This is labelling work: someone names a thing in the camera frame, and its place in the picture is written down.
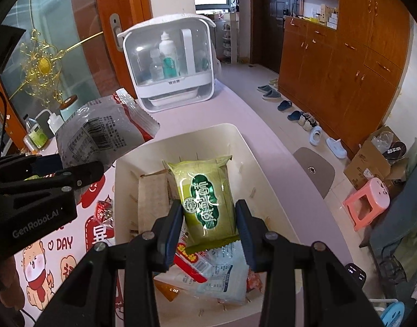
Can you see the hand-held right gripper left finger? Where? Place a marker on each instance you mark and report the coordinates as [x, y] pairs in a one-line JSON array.
[[172, 231]]

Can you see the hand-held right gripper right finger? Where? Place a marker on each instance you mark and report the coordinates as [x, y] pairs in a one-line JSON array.
[[244, 231]]

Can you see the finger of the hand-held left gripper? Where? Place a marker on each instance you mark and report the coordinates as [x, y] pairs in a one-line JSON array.
[[82, 175], [24, 165]]

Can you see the green snack packet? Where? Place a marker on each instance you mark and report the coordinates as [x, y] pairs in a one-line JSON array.
[[205, 197]]

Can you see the grey red snack packet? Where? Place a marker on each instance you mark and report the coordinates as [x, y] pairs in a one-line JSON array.
[[92, 126]]

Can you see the cream plastic bin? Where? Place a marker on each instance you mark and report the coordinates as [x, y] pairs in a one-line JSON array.
[[263, 184]]

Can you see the green label bottle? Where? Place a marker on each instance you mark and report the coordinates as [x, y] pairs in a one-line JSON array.
[[35, 136]]

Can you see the red label snack packet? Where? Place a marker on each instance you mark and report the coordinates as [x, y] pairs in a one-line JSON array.
[[189, 259]]

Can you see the brown wafer packet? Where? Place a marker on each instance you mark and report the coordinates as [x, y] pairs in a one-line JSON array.
[[152, 201]]

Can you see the red candy packet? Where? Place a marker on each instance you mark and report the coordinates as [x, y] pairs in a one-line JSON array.
[[104, 213]]

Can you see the clear white snack packet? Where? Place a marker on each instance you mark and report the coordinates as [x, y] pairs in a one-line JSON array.
[[222, 276]]

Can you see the red orange snack packet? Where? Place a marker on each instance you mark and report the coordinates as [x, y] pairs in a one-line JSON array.
[[254, 281]]

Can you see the white squeeze bottle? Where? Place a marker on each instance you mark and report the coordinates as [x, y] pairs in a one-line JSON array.
[[55, 122]]

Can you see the teal canister wooden lid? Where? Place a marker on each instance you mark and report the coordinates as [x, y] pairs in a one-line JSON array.
[[68, 110]]

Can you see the light blue shoe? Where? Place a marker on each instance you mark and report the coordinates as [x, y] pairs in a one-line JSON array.
[[315, 136]]

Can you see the light blue slipper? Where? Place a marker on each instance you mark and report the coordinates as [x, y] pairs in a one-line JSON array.
[[336, 148]]

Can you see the navy shoe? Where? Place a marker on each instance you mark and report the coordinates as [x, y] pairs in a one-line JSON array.
[[295, 115]]

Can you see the pair of white sneakers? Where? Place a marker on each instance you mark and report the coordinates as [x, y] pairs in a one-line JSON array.
[[309, 121]]

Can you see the pink stool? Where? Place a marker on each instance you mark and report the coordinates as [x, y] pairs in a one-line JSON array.
[[368, 197]]

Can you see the small clear bottle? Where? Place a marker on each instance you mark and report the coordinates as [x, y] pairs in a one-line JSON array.
[[156, 68]]

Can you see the navy slipper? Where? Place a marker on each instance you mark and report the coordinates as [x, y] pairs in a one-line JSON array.
[[285, 105]]

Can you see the cardboard box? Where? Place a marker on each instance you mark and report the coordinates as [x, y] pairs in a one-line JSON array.
[[365, 167]]

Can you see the grey blue slipper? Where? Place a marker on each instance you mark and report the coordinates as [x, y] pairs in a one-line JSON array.
[[266, 88], [271, 94]]

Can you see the white clear-door storage box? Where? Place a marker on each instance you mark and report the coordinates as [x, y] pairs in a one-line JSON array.
[[208, 85]]

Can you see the white bottle teal label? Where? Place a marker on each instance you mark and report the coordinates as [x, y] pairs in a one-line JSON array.
[[168, 51]]

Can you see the pile of clothes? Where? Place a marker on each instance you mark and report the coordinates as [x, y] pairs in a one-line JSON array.
[[399, 228]]

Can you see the blue stool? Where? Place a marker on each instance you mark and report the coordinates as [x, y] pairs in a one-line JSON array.
[[394, 315]]

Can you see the wooden cabinet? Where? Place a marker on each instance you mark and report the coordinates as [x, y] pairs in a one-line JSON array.
[[348, 68]]

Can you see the white shoe rack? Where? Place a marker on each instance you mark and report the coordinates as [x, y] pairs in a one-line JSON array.
[[230, 37]]

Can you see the dark entrance door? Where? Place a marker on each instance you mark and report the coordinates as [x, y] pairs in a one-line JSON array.
[[266, 24]]

